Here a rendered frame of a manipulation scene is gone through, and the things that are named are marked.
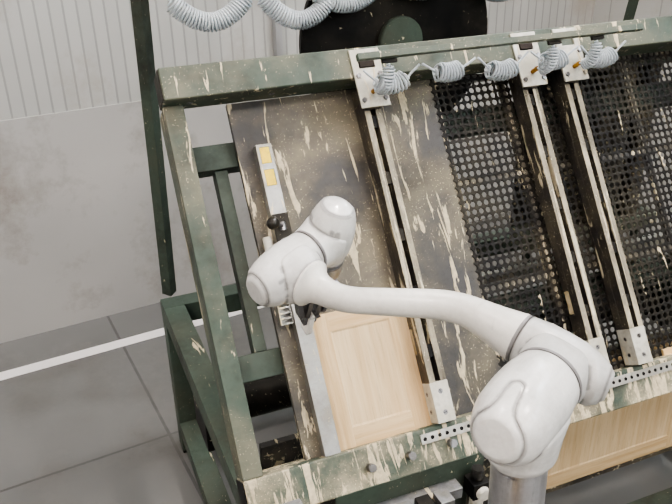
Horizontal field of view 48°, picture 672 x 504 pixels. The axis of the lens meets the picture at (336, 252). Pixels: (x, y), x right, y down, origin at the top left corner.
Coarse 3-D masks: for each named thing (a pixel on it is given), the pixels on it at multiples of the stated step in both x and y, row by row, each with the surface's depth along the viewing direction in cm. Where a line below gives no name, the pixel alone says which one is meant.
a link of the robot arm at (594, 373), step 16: (528, 320) 141; (528, 336) 139; (544, 336) 137; (560, 336) 138; (576, 336) 139; (512, 352) 140; (560, 352) 132; (576, 352) 134; (592, 352) 135; (576, 368) 131; (592, 368) 133; (608, 368) 134; (592, 384) 132; (608, 384) 133; (592, 400) 133
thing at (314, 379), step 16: (256, 160) 230; (272, 160) 229; (272, 192) 228; (272, 208) 227; (304, 336) 224; (304, 352) 223; (304, 368) 223; (320, 368) 224; (320, 384) 223; (320, 400) 222; (320, 416) 221; (320, 432) 221; (336, 432) 222; (320, 448) 223; (336, 448) 221
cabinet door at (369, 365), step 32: (320, 320) 228; (352, 320) 231; (384, 320) 235; (320, 352) 227; (352, 352) 230; (384, 352) 233; (352, 384) 228; (384, 384) 232; (416, 384) 234; (352, 416) 227; (384, 416) 230; (416, 416) 233
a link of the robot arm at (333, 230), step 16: (320, 208) 158; (336, 208) 158; (352, 208) 160; (304, 224) 161; (320, 224) 158; (336, 224) 157; (352, 224) 160; (320, 240) 158; (336, 240) 159; (352, 240) 164; (336, 256) 162
